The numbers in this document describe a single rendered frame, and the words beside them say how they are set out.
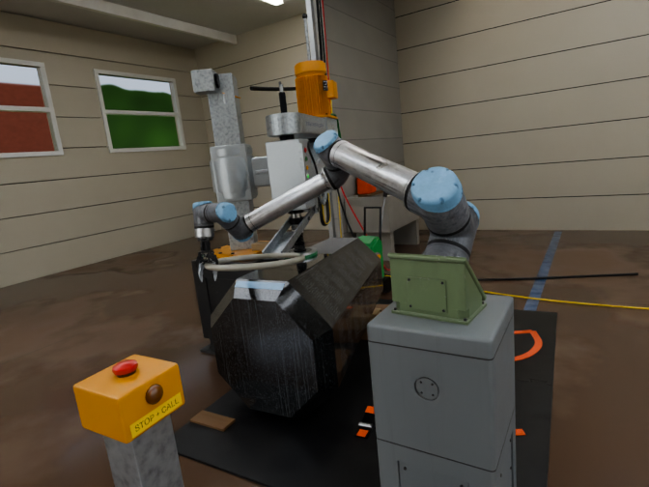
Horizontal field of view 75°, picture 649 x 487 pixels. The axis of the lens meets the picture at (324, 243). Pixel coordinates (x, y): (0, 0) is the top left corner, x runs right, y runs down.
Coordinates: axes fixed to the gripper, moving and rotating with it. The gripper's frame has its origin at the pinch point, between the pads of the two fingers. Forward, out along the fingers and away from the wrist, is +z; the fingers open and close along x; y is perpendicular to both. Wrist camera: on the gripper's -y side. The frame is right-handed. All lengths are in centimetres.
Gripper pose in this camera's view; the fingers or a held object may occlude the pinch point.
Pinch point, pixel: (208, 278)
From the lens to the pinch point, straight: 212.7
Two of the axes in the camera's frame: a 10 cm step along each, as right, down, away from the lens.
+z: 0.6, 9.9, 0.9
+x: 9.7, -0.8, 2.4
